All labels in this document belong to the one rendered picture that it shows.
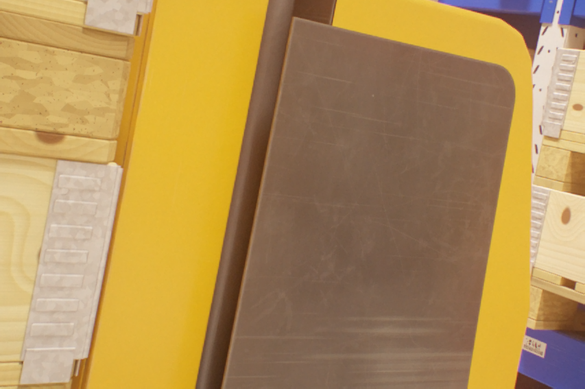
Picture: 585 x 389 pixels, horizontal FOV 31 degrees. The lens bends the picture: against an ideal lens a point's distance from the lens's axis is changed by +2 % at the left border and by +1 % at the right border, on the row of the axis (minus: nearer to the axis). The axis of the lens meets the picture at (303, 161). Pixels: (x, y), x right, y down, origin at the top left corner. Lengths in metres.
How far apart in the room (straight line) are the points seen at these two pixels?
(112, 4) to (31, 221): 0.21
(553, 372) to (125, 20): 1.88
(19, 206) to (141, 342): 0.24
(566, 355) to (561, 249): 0.26
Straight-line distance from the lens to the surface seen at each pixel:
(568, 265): 2.55
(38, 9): 0.96
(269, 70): 1.16
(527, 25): 4.17
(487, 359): 1.43
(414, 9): 1.21
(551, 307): 2.64
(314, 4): 1.17
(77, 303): 1.03
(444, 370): 1.37
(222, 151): 1.14
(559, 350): 2.67
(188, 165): 1.12
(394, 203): 1.24
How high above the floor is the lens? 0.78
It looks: 5 degrees down
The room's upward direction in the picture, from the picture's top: 11 degrees clockwise
